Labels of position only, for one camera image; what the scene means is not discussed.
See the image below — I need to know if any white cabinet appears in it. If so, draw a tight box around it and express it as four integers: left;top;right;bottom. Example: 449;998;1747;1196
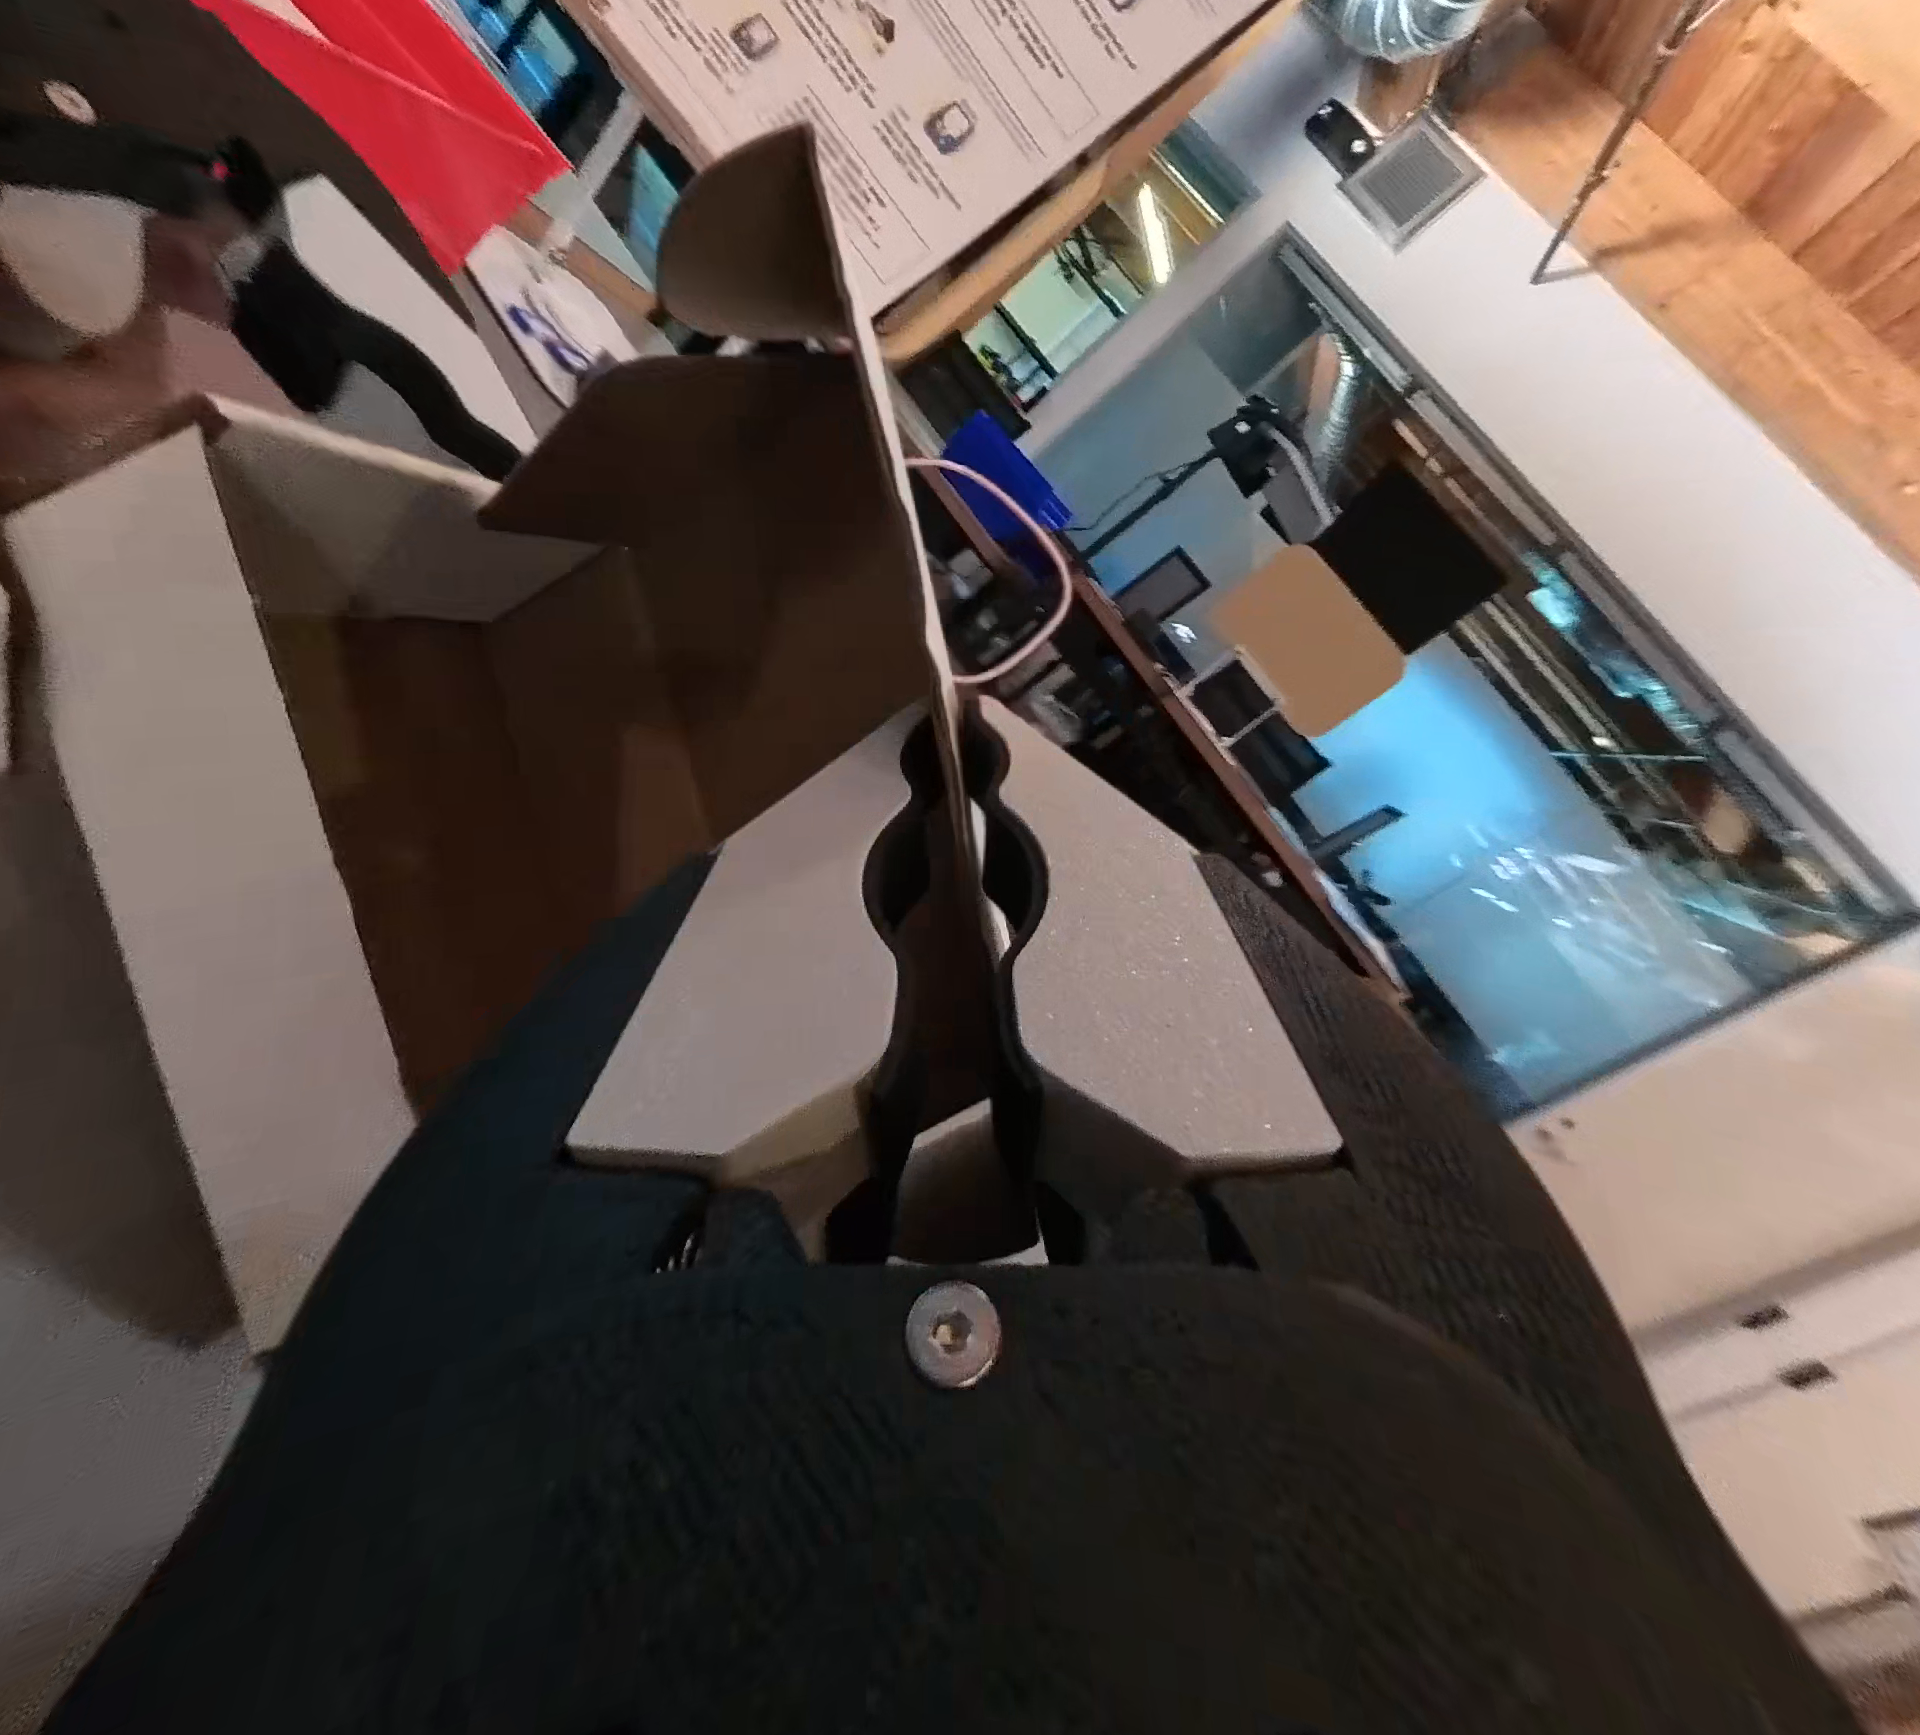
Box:
1501;925;1920;1638

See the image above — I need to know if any blue plastic bin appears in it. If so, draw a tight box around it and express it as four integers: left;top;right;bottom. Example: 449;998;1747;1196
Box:
945;409;1078;531

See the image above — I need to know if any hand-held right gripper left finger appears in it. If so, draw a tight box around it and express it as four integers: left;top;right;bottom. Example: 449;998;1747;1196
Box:
564;711;963;1258

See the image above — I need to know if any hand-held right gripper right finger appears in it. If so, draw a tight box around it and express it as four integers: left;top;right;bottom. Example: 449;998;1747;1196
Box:
973;699;1344;1238

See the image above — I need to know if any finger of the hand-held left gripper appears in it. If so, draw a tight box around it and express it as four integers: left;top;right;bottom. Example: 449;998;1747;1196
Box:
0;115;289;363
224;171;543;479

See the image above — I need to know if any pink braided cable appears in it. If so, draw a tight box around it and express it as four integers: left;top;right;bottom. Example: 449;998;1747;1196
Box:
900;457;1078;689

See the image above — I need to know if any red plastic bin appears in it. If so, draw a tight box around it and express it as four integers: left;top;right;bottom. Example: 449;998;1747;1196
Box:
112;0;577;277

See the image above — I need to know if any white cardboard box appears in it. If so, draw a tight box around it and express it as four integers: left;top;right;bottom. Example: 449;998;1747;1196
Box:
6;121;993;1358

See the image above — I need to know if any wall vent grille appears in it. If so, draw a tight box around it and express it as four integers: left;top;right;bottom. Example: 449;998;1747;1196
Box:
1335;121;1491;255

